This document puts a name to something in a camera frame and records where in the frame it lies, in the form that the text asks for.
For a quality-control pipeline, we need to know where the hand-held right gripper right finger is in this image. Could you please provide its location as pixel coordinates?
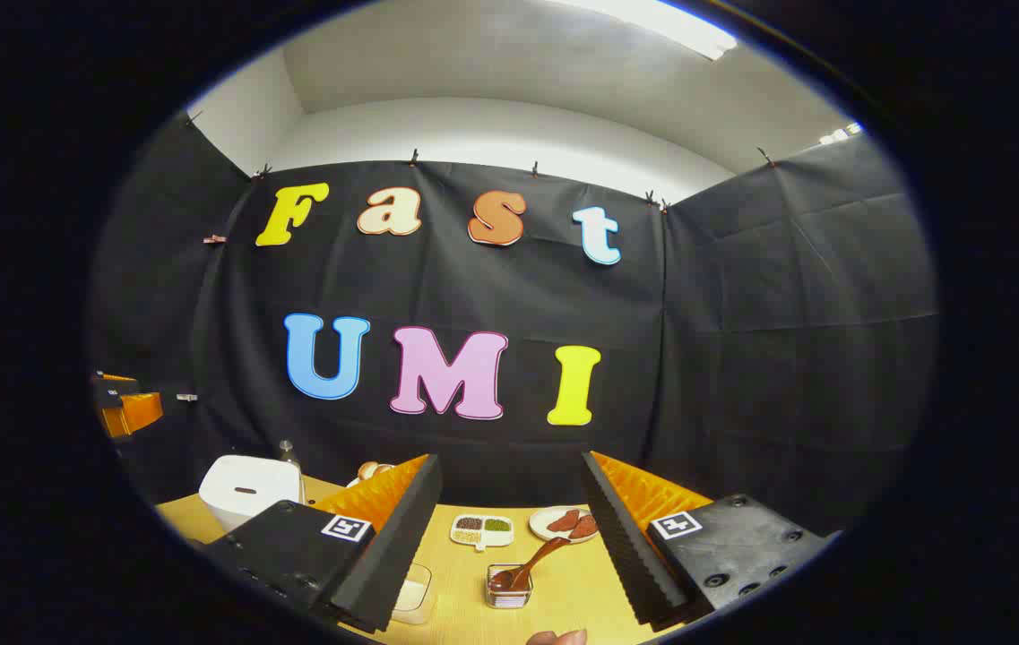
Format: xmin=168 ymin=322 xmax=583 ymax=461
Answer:
xmin=581 ymin=451 xmax=842 ymax=632

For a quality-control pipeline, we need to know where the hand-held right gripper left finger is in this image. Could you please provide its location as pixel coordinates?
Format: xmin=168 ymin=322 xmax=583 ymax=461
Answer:
xmin=204 ymin=453 xmax=444 ymax=635

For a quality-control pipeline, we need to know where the brown wooden spoon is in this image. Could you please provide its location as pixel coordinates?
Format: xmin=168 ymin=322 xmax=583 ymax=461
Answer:
xmin=489 ymin=536 xmax=571 ymax=594

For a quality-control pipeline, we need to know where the wire chopstick holder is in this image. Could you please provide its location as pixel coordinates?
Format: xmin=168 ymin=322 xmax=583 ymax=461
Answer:
xmin=486 ymin=563 xmax=534 ymax=610

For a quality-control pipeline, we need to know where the white rice cooker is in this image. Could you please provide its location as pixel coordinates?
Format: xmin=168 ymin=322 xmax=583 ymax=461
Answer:
xmin=199 ymin=455 xmax=304 ymax=534

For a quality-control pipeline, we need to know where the clear plastic container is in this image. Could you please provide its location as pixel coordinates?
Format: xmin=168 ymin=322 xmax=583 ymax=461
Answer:
xmin=391 ymin=563 xmax=434 ymax=625

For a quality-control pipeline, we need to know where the white divided bean dish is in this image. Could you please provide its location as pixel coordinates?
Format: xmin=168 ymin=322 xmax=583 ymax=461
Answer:
xmin=450 ymin=514 xmax=514 ymax=551

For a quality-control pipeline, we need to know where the round white plate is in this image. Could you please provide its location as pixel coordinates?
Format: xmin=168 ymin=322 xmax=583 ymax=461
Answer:
xmin=529 ymin=506 xmax=601 ymax=545

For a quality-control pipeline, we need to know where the black backdrop cloth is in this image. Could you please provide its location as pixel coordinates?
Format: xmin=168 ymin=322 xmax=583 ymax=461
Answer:
xmin=88 ymin=112 xmax=938 ymax=538

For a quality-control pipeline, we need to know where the ceiling light strip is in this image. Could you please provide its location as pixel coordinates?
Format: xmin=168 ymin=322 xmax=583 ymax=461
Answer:
xmin=554 ymin=0 xmax=738 ymax=61

